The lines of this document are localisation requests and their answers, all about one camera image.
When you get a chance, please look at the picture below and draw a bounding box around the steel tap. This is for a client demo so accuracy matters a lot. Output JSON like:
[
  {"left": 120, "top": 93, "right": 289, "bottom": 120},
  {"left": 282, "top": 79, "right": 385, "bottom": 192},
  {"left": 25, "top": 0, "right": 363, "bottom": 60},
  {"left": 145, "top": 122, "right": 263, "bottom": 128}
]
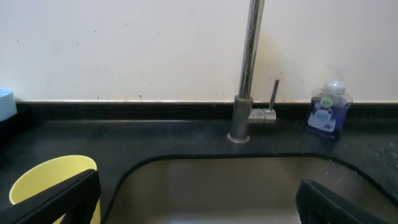
[{"left": 226, "top": 0, "right": 280, "bottom": 144}]

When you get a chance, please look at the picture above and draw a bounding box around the steel sink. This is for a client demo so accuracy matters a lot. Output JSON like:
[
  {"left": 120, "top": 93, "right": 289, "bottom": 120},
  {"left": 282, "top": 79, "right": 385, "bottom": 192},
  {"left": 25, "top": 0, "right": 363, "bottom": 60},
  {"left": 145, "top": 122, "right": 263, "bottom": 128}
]
[{"left": 102, "top": 154, "right": 398, "bottom": 224}]

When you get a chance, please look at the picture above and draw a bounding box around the blue soap bottle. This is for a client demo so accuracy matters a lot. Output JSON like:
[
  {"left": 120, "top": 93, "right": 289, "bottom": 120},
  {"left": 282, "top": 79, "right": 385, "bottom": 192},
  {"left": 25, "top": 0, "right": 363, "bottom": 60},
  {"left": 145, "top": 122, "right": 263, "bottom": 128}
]
[{"left": 304, "top": 80, "right": 354, "bottom": 140}]

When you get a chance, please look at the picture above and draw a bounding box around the yellow cup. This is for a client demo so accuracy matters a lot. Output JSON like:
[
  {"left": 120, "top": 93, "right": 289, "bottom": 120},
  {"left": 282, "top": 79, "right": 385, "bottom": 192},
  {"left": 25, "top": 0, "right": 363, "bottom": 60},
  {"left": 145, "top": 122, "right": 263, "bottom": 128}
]
[{"left": 9, "top": 154, "right": 102, "bottom": 224}]

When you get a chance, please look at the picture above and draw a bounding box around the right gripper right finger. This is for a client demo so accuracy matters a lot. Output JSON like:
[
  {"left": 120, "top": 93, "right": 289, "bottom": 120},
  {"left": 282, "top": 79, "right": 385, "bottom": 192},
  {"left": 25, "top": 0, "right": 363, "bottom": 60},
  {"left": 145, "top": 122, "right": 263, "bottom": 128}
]
[{"left": 295, "top": 179, "right": 396, "bottom": 224}]

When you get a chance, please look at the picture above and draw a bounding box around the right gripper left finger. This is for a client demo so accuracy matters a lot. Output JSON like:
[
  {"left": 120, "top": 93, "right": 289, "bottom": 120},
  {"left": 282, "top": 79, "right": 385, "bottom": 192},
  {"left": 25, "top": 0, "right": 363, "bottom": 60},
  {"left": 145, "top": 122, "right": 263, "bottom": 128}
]
[{"left": 0, "top": 169, "right": 102, "bottom": 224}]

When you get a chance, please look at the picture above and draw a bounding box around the blue cup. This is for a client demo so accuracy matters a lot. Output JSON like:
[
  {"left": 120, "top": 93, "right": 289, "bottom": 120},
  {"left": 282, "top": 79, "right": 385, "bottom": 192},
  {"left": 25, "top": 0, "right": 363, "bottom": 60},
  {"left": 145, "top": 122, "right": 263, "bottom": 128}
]
[{"left": 0, "top": 88, "right": 18, "bottom": 122}]

